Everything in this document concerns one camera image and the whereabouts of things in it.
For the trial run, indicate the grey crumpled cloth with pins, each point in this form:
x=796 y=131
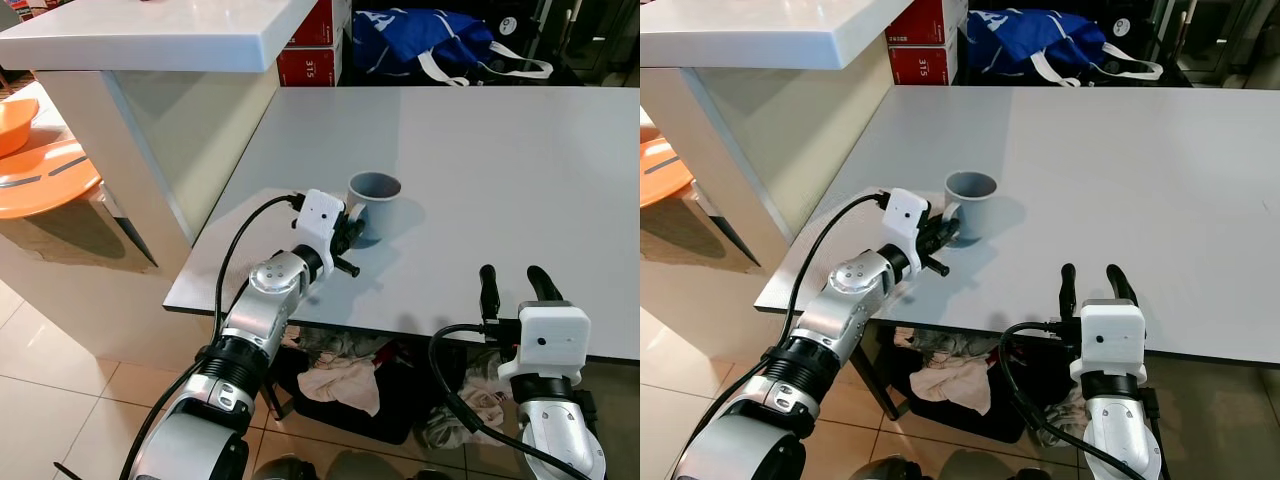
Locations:
x=1065 y=415
x=470 y=415

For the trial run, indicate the grey right robot leg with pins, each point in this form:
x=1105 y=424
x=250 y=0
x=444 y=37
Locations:
x=375 y=468
x=978 y=468

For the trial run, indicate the red cardboard box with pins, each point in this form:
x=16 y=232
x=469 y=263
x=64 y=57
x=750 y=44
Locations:
x=310 y=66
x=925 y=22
x=322 y=25
x=922 y=66

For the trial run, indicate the white kitchen counter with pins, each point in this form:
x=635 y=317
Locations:
x=150 y=35
x=750 y=30

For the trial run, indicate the grey plastic cup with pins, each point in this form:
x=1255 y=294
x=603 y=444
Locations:
x=977 y=215
x=380 y=215

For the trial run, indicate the grey robot leg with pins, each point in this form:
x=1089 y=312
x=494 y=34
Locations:
x=375 y=468
x=885 y=470
x=285 y=470
x=978 y=468

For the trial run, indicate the pink cloth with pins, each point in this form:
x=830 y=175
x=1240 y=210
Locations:
x=345 y=385
x=950 y=385

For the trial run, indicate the grey left robot leg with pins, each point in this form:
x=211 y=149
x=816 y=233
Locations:
x=285 y=470
x=885 y=470

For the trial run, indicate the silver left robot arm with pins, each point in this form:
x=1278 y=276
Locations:
x=855 y=300
x=265 y=300

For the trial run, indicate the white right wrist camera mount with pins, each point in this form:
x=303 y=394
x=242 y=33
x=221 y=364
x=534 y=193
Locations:
x=1110 y=340
x=550 y=340

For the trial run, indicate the patterned cloth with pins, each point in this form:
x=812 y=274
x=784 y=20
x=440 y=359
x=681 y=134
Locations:
x=345 y=342
x=950 y=342

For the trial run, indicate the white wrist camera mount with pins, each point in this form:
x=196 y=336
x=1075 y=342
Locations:
x=1110 y=340
x=907 y=222
x=550 y=340
x=320 y=222

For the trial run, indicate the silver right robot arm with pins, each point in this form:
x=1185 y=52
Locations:
x=555 y=440
x=1120 y=440

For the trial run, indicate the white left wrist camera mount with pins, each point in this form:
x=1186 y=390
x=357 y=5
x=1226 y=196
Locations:
x=907 y=222
x=320 y=222

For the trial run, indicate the dark table leg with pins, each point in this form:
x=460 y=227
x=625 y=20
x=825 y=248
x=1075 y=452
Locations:
x=278 y=402
x=885 y=385

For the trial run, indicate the dark glass cabinet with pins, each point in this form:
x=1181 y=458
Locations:
x=1220 y=40

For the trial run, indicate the black bag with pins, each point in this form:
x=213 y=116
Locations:
x=1010 y=400
x=400 y=410

